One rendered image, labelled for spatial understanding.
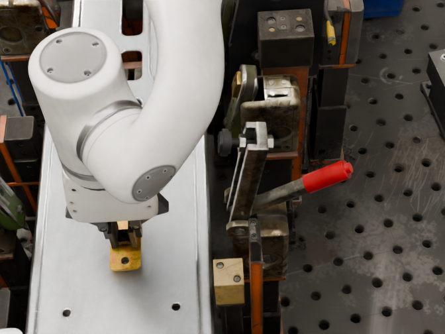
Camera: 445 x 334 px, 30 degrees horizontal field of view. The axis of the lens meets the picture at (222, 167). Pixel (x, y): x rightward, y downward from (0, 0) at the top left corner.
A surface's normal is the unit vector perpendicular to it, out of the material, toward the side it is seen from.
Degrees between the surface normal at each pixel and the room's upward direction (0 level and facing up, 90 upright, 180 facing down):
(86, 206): 92
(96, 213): 93
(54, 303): 0
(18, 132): 0
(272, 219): 0
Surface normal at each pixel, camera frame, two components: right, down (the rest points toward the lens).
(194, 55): 0.70, 0.00
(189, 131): 0.66, 0.51
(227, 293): 0.04, 0.83
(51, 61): -0.07, -0.54
